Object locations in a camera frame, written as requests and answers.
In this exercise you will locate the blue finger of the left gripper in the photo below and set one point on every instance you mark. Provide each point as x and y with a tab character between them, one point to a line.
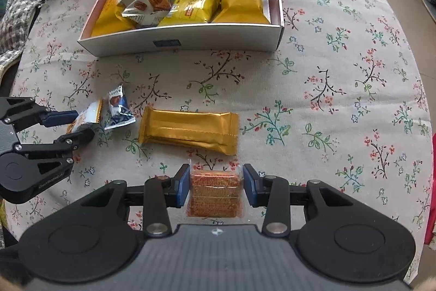
72	141
58	118

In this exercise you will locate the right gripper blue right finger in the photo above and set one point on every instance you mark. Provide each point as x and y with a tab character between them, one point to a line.
273	193

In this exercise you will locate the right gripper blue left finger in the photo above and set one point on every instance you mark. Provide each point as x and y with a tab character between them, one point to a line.
161	193

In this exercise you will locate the orange silver snack packet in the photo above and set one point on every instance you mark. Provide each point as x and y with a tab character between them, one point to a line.
87	118

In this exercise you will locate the clear brown biscuit pack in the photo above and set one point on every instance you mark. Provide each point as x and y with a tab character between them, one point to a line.
215	194

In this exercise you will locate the blue white candy packet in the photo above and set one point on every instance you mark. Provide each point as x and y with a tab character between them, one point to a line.
120	114

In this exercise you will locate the long gold foil snack bar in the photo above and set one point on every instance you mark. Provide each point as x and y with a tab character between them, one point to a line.
212	131

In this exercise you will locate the orange-yellow snack pack left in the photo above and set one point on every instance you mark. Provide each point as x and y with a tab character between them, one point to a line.
111	20

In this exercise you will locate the floral tablecloth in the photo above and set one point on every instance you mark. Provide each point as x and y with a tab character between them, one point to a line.
341	100

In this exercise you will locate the white nut snack packet front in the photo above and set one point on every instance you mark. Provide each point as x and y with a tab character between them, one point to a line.
146	12

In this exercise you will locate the yellow snack pack middle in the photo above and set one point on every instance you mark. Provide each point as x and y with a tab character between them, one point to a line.
190	12

